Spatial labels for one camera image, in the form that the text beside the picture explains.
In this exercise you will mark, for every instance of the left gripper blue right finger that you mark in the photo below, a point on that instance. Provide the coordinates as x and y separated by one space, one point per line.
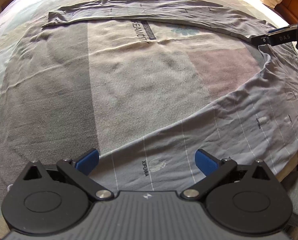
216 173

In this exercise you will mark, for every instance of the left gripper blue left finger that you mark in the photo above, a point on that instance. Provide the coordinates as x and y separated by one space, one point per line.
76 173

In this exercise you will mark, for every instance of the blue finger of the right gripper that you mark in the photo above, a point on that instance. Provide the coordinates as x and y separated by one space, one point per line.
274 30

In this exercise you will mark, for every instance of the grey pyjama trousers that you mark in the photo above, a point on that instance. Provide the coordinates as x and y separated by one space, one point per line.
168 77

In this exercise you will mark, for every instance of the orange wooden headboard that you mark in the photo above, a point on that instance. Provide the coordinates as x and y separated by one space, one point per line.
288 10

